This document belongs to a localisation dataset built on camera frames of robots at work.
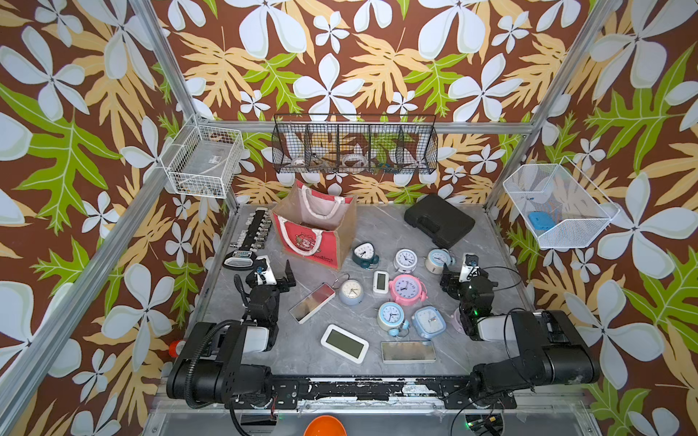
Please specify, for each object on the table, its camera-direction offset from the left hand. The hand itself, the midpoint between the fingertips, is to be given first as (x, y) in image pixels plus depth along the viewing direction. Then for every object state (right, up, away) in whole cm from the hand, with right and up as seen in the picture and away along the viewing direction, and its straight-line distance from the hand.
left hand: (273, 261), depth 87 cm
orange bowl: (+18, -40, -19) cm, 48 cm away
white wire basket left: (-22, +33, -1) cm, 40 cm away
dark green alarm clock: (+30, +1, +12) cm, 32 cm away
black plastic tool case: (+62, +15, +23) cm, 68 cm away
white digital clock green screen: (+23, -24, -8) cm, 34 cm away
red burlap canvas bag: (+12, +13, +19) cm, 26 cm away
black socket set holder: (-14, +6, +20) cm, 25 cm away
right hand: (+62, -2, +4) cm, 62 cm away
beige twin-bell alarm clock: (+57, -1, +11) cm, 58 cm away
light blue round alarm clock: (+38, -18, -3) cm, 42 cm away
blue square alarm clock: (+50, -19, -3) cm, 53 cm away
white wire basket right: (+90, +16, -12) cm, 92 cm away
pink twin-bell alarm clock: (+45, -11, +5) cm, 47 cm away
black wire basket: (+27, +42, +10) cm, 51 cm away
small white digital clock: (+36, -8, +6) cm, 37 cm away
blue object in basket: (+84, +13, -5) cm, 85 cm away
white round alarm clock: (+45, -1, +11) cm, 47 cm away
